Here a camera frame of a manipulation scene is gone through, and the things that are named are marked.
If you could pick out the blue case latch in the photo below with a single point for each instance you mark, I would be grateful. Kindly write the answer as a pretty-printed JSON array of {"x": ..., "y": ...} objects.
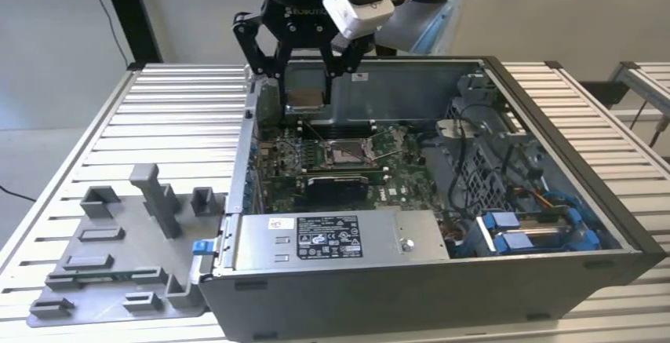
[{"x": 203, "y": 248}]

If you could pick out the grey metal drive cage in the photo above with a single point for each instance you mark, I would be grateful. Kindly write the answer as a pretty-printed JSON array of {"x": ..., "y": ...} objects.
[{"x": 486, "y": 170}]

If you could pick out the CPU socket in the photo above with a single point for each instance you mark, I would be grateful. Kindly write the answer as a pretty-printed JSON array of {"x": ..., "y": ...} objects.
[{"x": 346, "y": 156}]

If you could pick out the black upright post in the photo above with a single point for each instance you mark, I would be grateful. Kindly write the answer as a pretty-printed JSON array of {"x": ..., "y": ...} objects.
[{"x": 131, "y": 13}]

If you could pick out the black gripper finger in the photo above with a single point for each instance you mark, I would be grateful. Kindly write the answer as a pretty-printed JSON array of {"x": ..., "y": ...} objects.
[
  {"x": 352, "y": 62},
  {"x": 250, "y": 44}
]

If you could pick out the aluminium slat side table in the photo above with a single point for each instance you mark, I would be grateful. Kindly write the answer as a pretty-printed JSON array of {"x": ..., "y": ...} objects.
[{"x": 655, "y": 74}]

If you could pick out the green motherboard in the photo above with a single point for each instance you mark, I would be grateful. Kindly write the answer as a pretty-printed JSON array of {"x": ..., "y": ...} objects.
[{"x": 409, "y": 186}]

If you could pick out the silver power supply unit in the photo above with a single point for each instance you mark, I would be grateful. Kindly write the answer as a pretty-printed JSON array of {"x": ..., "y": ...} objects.
[{"x": 262, "y": 241}]

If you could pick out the black graphics card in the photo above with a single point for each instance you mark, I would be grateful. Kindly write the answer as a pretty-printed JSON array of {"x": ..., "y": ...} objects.
[{"x": 338, "y": 190}]

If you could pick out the black open PC case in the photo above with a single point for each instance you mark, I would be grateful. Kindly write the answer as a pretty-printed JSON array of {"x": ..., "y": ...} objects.
[{"x": 418, "y": 300}]

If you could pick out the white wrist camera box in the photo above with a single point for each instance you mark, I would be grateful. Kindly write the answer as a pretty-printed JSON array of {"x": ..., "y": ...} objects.
[{"x": 361, "y": 13}]

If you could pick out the CPU with silver lid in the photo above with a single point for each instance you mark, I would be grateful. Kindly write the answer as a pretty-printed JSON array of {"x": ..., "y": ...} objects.
[{"x": 306, "y": 97}]

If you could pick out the blue disk carrier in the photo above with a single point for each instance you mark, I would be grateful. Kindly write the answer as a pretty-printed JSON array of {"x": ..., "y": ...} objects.
[
  {"x": 516, "y": 240},
  {"x": 500, "y": 219}
]

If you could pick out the green RAM stick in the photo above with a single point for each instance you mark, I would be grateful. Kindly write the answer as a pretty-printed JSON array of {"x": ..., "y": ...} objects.
[{"x": 105, "y": 275}]

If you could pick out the grey parts rack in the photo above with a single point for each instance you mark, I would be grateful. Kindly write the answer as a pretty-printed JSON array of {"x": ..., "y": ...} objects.
[{"x": 131, "y": 241}]

